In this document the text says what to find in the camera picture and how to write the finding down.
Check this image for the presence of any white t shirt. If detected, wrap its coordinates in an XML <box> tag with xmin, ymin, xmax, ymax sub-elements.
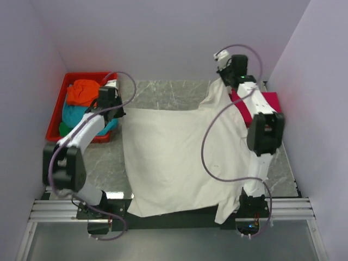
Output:
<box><xmin>122</xmin><ymin>79</ymin><xmax>245</xmax><ymax>224</ymax></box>

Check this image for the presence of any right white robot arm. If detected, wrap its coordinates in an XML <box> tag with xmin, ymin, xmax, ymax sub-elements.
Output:
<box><xmin>214</xmin><ymin>51</ymin><xmax>285</xmax><ymax>197</ymax></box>

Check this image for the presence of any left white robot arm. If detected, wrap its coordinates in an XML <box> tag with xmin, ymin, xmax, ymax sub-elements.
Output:
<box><xmin>42</xmin><ymin>81</ymin><xmax>126</xmax><ymax>219</ymax></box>

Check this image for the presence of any dark red folded t shirt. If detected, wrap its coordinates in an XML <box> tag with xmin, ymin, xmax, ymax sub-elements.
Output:
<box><xmin>229</xmin><ymin>89</ymin><xmax>240</xmax><ymax>107</ymax></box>

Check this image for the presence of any orange t shirt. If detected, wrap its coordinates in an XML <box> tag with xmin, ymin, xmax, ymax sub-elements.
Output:
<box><xmin>66</xmin><ymin>79</ymin><xmax>101</xmax><ymax>107</ymax></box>

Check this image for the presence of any light blue t shirt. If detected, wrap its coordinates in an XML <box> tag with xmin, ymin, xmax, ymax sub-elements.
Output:
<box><xmin>62</xmin><ymin>103</ymin><xmax>119</xmax><ymax>136</ymax></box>

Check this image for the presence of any pink folded t shirt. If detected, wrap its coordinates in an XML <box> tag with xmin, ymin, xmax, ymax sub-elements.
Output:
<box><xmin>236</xmin><ymin>91</ymin><xmax>282</xmax><ymax>128</ymax></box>

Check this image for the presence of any green t shirt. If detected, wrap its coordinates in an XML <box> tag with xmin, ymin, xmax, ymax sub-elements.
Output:
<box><xmin>59</xmin><ymin>122</ymin><xmax>72</xmax><ymax>137</ymax></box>

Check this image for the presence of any red plastic bin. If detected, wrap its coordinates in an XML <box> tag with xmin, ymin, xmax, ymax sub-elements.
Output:
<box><xmin>46</xmin><ymin>72</ymin><xmax>109</xmax><ymax>142</ymax></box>

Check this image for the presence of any black base bar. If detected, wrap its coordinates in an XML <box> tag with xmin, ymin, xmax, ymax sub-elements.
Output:
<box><xmin>76</xmin><ymin>197</ymin><xmax>270</xmax><ymax>235</ymax></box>

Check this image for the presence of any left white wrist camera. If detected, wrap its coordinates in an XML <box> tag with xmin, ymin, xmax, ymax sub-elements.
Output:
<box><xmin>104</xmin><ymin>79</ymin><xmax>119</xmax><ymax>90</ymax></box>

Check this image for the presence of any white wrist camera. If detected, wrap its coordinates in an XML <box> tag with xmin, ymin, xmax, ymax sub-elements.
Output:
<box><xmin>104</xmin><ymin>79</ymin><xmax>119</xmax><ymax>90</ymax></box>
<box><xmin>213</xmin><ymin>50</ymin><xmax>232</xmax><ymax>71</ymax></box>

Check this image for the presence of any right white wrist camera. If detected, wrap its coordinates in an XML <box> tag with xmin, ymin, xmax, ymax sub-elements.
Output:
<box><xmin>213</xmin><ymin>50</ymin><xmax>232</xmax><ymax>71</ymax></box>

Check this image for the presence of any aluminium rail frame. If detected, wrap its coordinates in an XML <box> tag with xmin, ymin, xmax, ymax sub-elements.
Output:
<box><xmin>16</xmin><ymin>197</ymin><xmax>328</xmax><ymax>260</ymax></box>

